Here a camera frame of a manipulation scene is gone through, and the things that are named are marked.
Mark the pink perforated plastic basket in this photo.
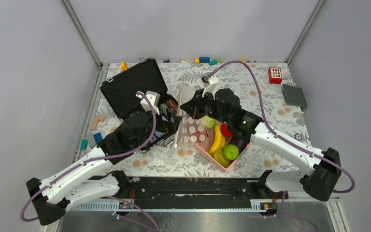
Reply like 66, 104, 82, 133
190, 121, 252, 172

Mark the grey lego baseplate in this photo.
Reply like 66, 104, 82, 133
282, 84, 308, 109

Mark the clear zip top bag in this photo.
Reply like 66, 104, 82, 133
173, 83, 208, 147

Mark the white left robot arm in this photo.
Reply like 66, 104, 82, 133
20, 91, 181, 226

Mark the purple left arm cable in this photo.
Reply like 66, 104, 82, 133
20, 91, 158, 222

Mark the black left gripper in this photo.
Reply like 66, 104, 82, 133
135, 102, 182, 149

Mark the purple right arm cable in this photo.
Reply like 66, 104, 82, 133
204, 60, 356, 194

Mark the loose poker chip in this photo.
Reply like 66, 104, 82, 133
294, 133, 303, 141

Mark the black poker chip case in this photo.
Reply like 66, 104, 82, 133
99, 58, 178, 151

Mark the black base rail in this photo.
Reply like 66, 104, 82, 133
113, 176, 283, 210

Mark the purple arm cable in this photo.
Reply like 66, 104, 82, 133
20, 91, 158, 222
204, 60, 356, 194

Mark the orange toy piece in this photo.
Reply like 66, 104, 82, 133
120, 62, 128, 72

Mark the yellow toy banana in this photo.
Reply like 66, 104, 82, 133
207, 124, 223, 155

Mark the teal toy brick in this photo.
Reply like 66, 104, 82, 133
209, 59, 218, 66

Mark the purple toy eggplant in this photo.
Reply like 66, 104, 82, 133
229, 137, 248, 154

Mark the blue toy brick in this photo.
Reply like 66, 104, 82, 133
199, 57, 210, 63

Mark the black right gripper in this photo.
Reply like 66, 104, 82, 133
180, 89, 231, 126

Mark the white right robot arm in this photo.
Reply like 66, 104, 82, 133
180, 76, 342, 202

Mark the orange black chip row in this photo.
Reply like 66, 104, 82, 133
166, 99, 178, 114

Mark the red toy tomato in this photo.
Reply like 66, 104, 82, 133
220, 124, 233, 138

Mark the tan wooden block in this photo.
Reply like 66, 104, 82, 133
90, 116, 106, 131

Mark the blue brick by case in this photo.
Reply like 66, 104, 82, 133
93, 132, 103, 145

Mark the red block with holes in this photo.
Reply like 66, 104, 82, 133
268, 67, 283, 84

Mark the green toy apple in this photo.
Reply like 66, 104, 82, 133
223, 144, 239, 160

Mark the green toy cabbage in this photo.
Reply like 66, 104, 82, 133
202, 116, 217, 130

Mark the teal block at edge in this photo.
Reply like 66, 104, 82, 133
80, 139, 88, 150

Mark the yellow toy star fruit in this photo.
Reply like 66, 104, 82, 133
213, 149, 230, 168

